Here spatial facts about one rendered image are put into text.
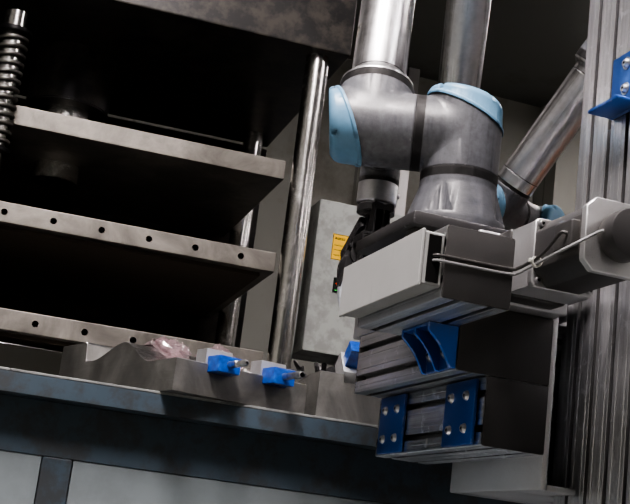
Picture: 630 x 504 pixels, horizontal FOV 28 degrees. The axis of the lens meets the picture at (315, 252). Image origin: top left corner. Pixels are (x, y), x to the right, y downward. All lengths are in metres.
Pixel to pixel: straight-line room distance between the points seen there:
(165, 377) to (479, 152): 0.65
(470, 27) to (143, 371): 0.81
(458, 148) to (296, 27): 1.41
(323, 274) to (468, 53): 1.16
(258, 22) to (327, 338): 0.81
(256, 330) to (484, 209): 4.53
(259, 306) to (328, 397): 4.08
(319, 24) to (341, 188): 3.42
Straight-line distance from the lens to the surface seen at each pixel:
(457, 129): 1.85
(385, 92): 1.88
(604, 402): 1.66
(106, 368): 2.32
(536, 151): 2.35
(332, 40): 3.21
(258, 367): 2.17
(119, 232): 3.05
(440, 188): 1.83
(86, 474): 2.13
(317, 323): 3.18
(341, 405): 2.26
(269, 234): 6.40
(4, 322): 2.98
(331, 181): 6.58
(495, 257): 1.51
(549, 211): 2.45
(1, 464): 2.12
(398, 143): 1.86
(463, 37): 2.18
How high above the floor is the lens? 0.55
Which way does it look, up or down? 14 degrees up
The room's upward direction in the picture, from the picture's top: 7 degrees clockwise
